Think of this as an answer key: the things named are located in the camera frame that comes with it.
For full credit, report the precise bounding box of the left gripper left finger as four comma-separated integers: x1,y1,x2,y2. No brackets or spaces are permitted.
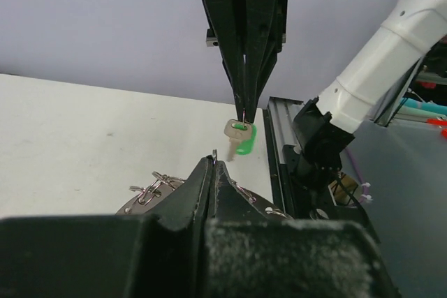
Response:
156,156,214,297

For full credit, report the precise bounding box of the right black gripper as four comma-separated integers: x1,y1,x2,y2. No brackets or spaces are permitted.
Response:
202,0,288,120

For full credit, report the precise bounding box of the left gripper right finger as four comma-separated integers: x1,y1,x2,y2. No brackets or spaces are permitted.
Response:
205,160,268,228

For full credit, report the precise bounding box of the round metal keyring disc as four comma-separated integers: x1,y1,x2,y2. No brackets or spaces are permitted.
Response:
116,150,293,222

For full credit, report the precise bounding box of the green tag key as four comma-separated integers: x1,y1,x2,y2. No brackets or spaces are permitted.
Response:
223,119,257,162

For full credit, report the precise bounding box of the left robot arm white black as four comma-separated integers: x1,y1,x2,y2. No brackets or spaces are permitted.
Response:
143,0,446,297

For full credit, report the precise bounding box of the aluminium frame rail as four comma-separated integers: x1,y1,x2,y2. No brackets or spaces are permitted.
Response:
263,97,303,215

